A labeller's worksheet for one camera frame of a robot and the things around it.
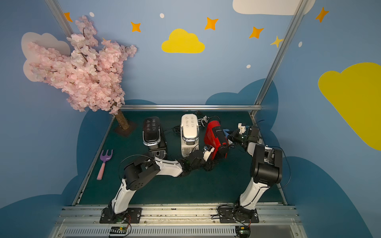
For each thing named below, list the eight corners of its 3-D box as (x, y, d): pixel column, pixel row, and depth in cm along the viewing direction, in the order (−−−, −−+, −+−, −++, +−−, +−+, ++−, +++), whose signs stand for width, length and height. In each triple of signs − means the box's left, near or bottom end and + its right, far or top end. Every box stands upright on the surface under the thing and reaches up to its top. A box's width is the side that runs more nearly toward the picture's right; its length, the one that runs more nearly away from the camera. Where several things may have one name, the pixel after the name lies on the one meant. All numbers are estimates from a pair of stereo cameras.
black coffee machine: (147, 161, 94) (137, 142, 77) (152, 137, 106) (145, 116, 89) (165, 161, 94) (159, 142, 77) (168, 137, 106) (163, 116, 89)
